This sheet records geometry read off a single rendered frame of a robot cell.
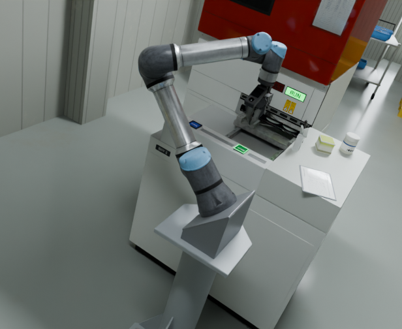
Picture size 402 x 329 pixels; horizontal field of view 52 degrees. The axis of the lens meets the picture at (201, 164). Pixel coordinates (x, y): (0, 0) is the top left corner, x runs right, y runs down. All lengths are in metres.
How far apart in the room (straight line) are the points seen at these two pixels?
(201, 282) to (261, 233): 0.43
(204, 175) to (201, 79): 1.21
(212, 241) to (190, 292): 0.36
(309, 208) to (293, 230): 0.15
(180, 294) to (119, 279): 0.71
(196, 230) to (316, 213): 0.58
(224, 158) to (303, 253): 0.55
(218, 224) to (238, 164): 0.52
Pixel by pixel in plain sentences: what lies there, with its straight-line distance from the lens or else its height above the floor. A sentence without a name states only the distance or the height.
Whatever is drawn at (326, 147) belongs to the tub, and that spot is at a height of 1.01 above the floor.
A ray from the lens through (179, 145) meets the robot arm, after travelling 1.62.
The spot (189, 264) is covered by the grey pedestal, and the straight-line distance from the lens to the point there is 1.68.
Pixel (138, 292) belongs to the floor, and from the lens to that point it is 2.41.
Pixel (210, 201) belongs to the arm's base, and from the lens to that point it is 1.49.
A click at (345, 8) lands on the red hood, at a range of 2.18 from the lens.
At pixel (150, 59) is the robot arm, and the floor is 1.35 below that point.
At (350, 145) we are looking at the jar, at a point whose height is 1.02.
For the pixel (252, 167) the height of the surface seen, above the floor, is 0.93.
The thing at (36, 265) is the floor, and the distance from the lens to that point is 2.50.
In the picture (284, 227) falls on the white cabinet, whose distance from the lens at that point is 1.92.
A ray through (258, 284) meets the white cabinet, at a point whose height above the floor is 0.35.
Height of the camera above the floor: 1.87
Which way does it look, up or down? 32 degrees down
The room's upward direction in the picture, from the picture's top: 17 degrees clockwise
